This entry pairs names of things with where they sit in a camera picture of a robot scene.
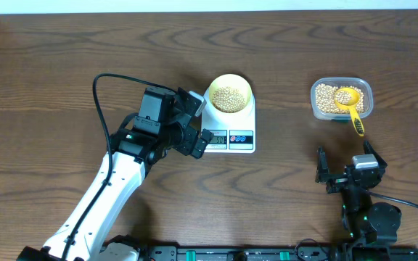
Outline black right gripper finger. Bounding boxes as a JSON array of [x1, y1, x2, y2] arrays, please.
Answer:
[[315, 146, 329, 183], [363, 140, 387, 167]]

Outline yellow measuring scoop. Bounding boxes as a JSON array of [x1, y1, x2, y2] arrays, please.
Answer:
[[334, 87, 365, 137]]

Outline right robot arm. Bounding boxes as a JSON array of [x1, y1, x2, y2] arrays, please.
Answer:
[[315, 141, 402, 261]]

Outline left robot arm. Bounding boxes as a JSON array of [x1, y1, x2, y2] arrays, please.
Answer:
[[18, 87, 213, 260]]

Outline white kitchen scale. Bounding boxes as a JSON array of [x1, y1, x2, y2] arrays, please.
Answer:
[[201, 88, 256, 154]]

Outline soybeans in bowl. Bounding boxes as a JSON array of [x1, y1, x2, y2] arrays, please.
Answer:
[[212, 86, 246, 113]]

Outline pale yellow bowl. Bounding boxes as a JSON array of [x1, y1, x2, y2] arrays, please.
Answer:
[[208, 74, 253, 112]]

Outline clear container of soybeans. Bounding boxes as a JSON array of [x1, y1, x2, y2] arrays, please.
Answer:
[[311, 77, 374, 120]]

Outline black left camera cable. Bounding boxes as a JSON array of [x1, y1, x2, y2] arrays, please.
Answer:
[[60, 72, 177, 261]]

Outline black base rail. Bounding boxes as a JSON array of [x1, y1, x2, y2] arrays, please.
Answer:
[[96, 235, 418, 261]]

